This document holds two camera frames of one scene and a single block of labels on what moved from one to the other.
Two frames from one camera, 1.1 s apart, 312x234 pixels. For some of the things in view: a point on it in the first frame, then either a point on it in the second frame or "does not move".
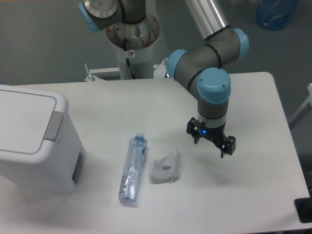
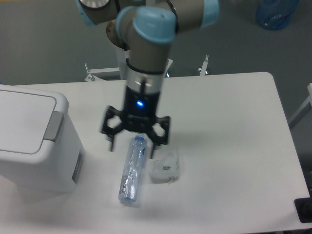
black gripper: x=196 y=129 → x=139 y=116
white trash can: x=41 y=150 does not move
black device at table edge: x=303 y=207 does not move
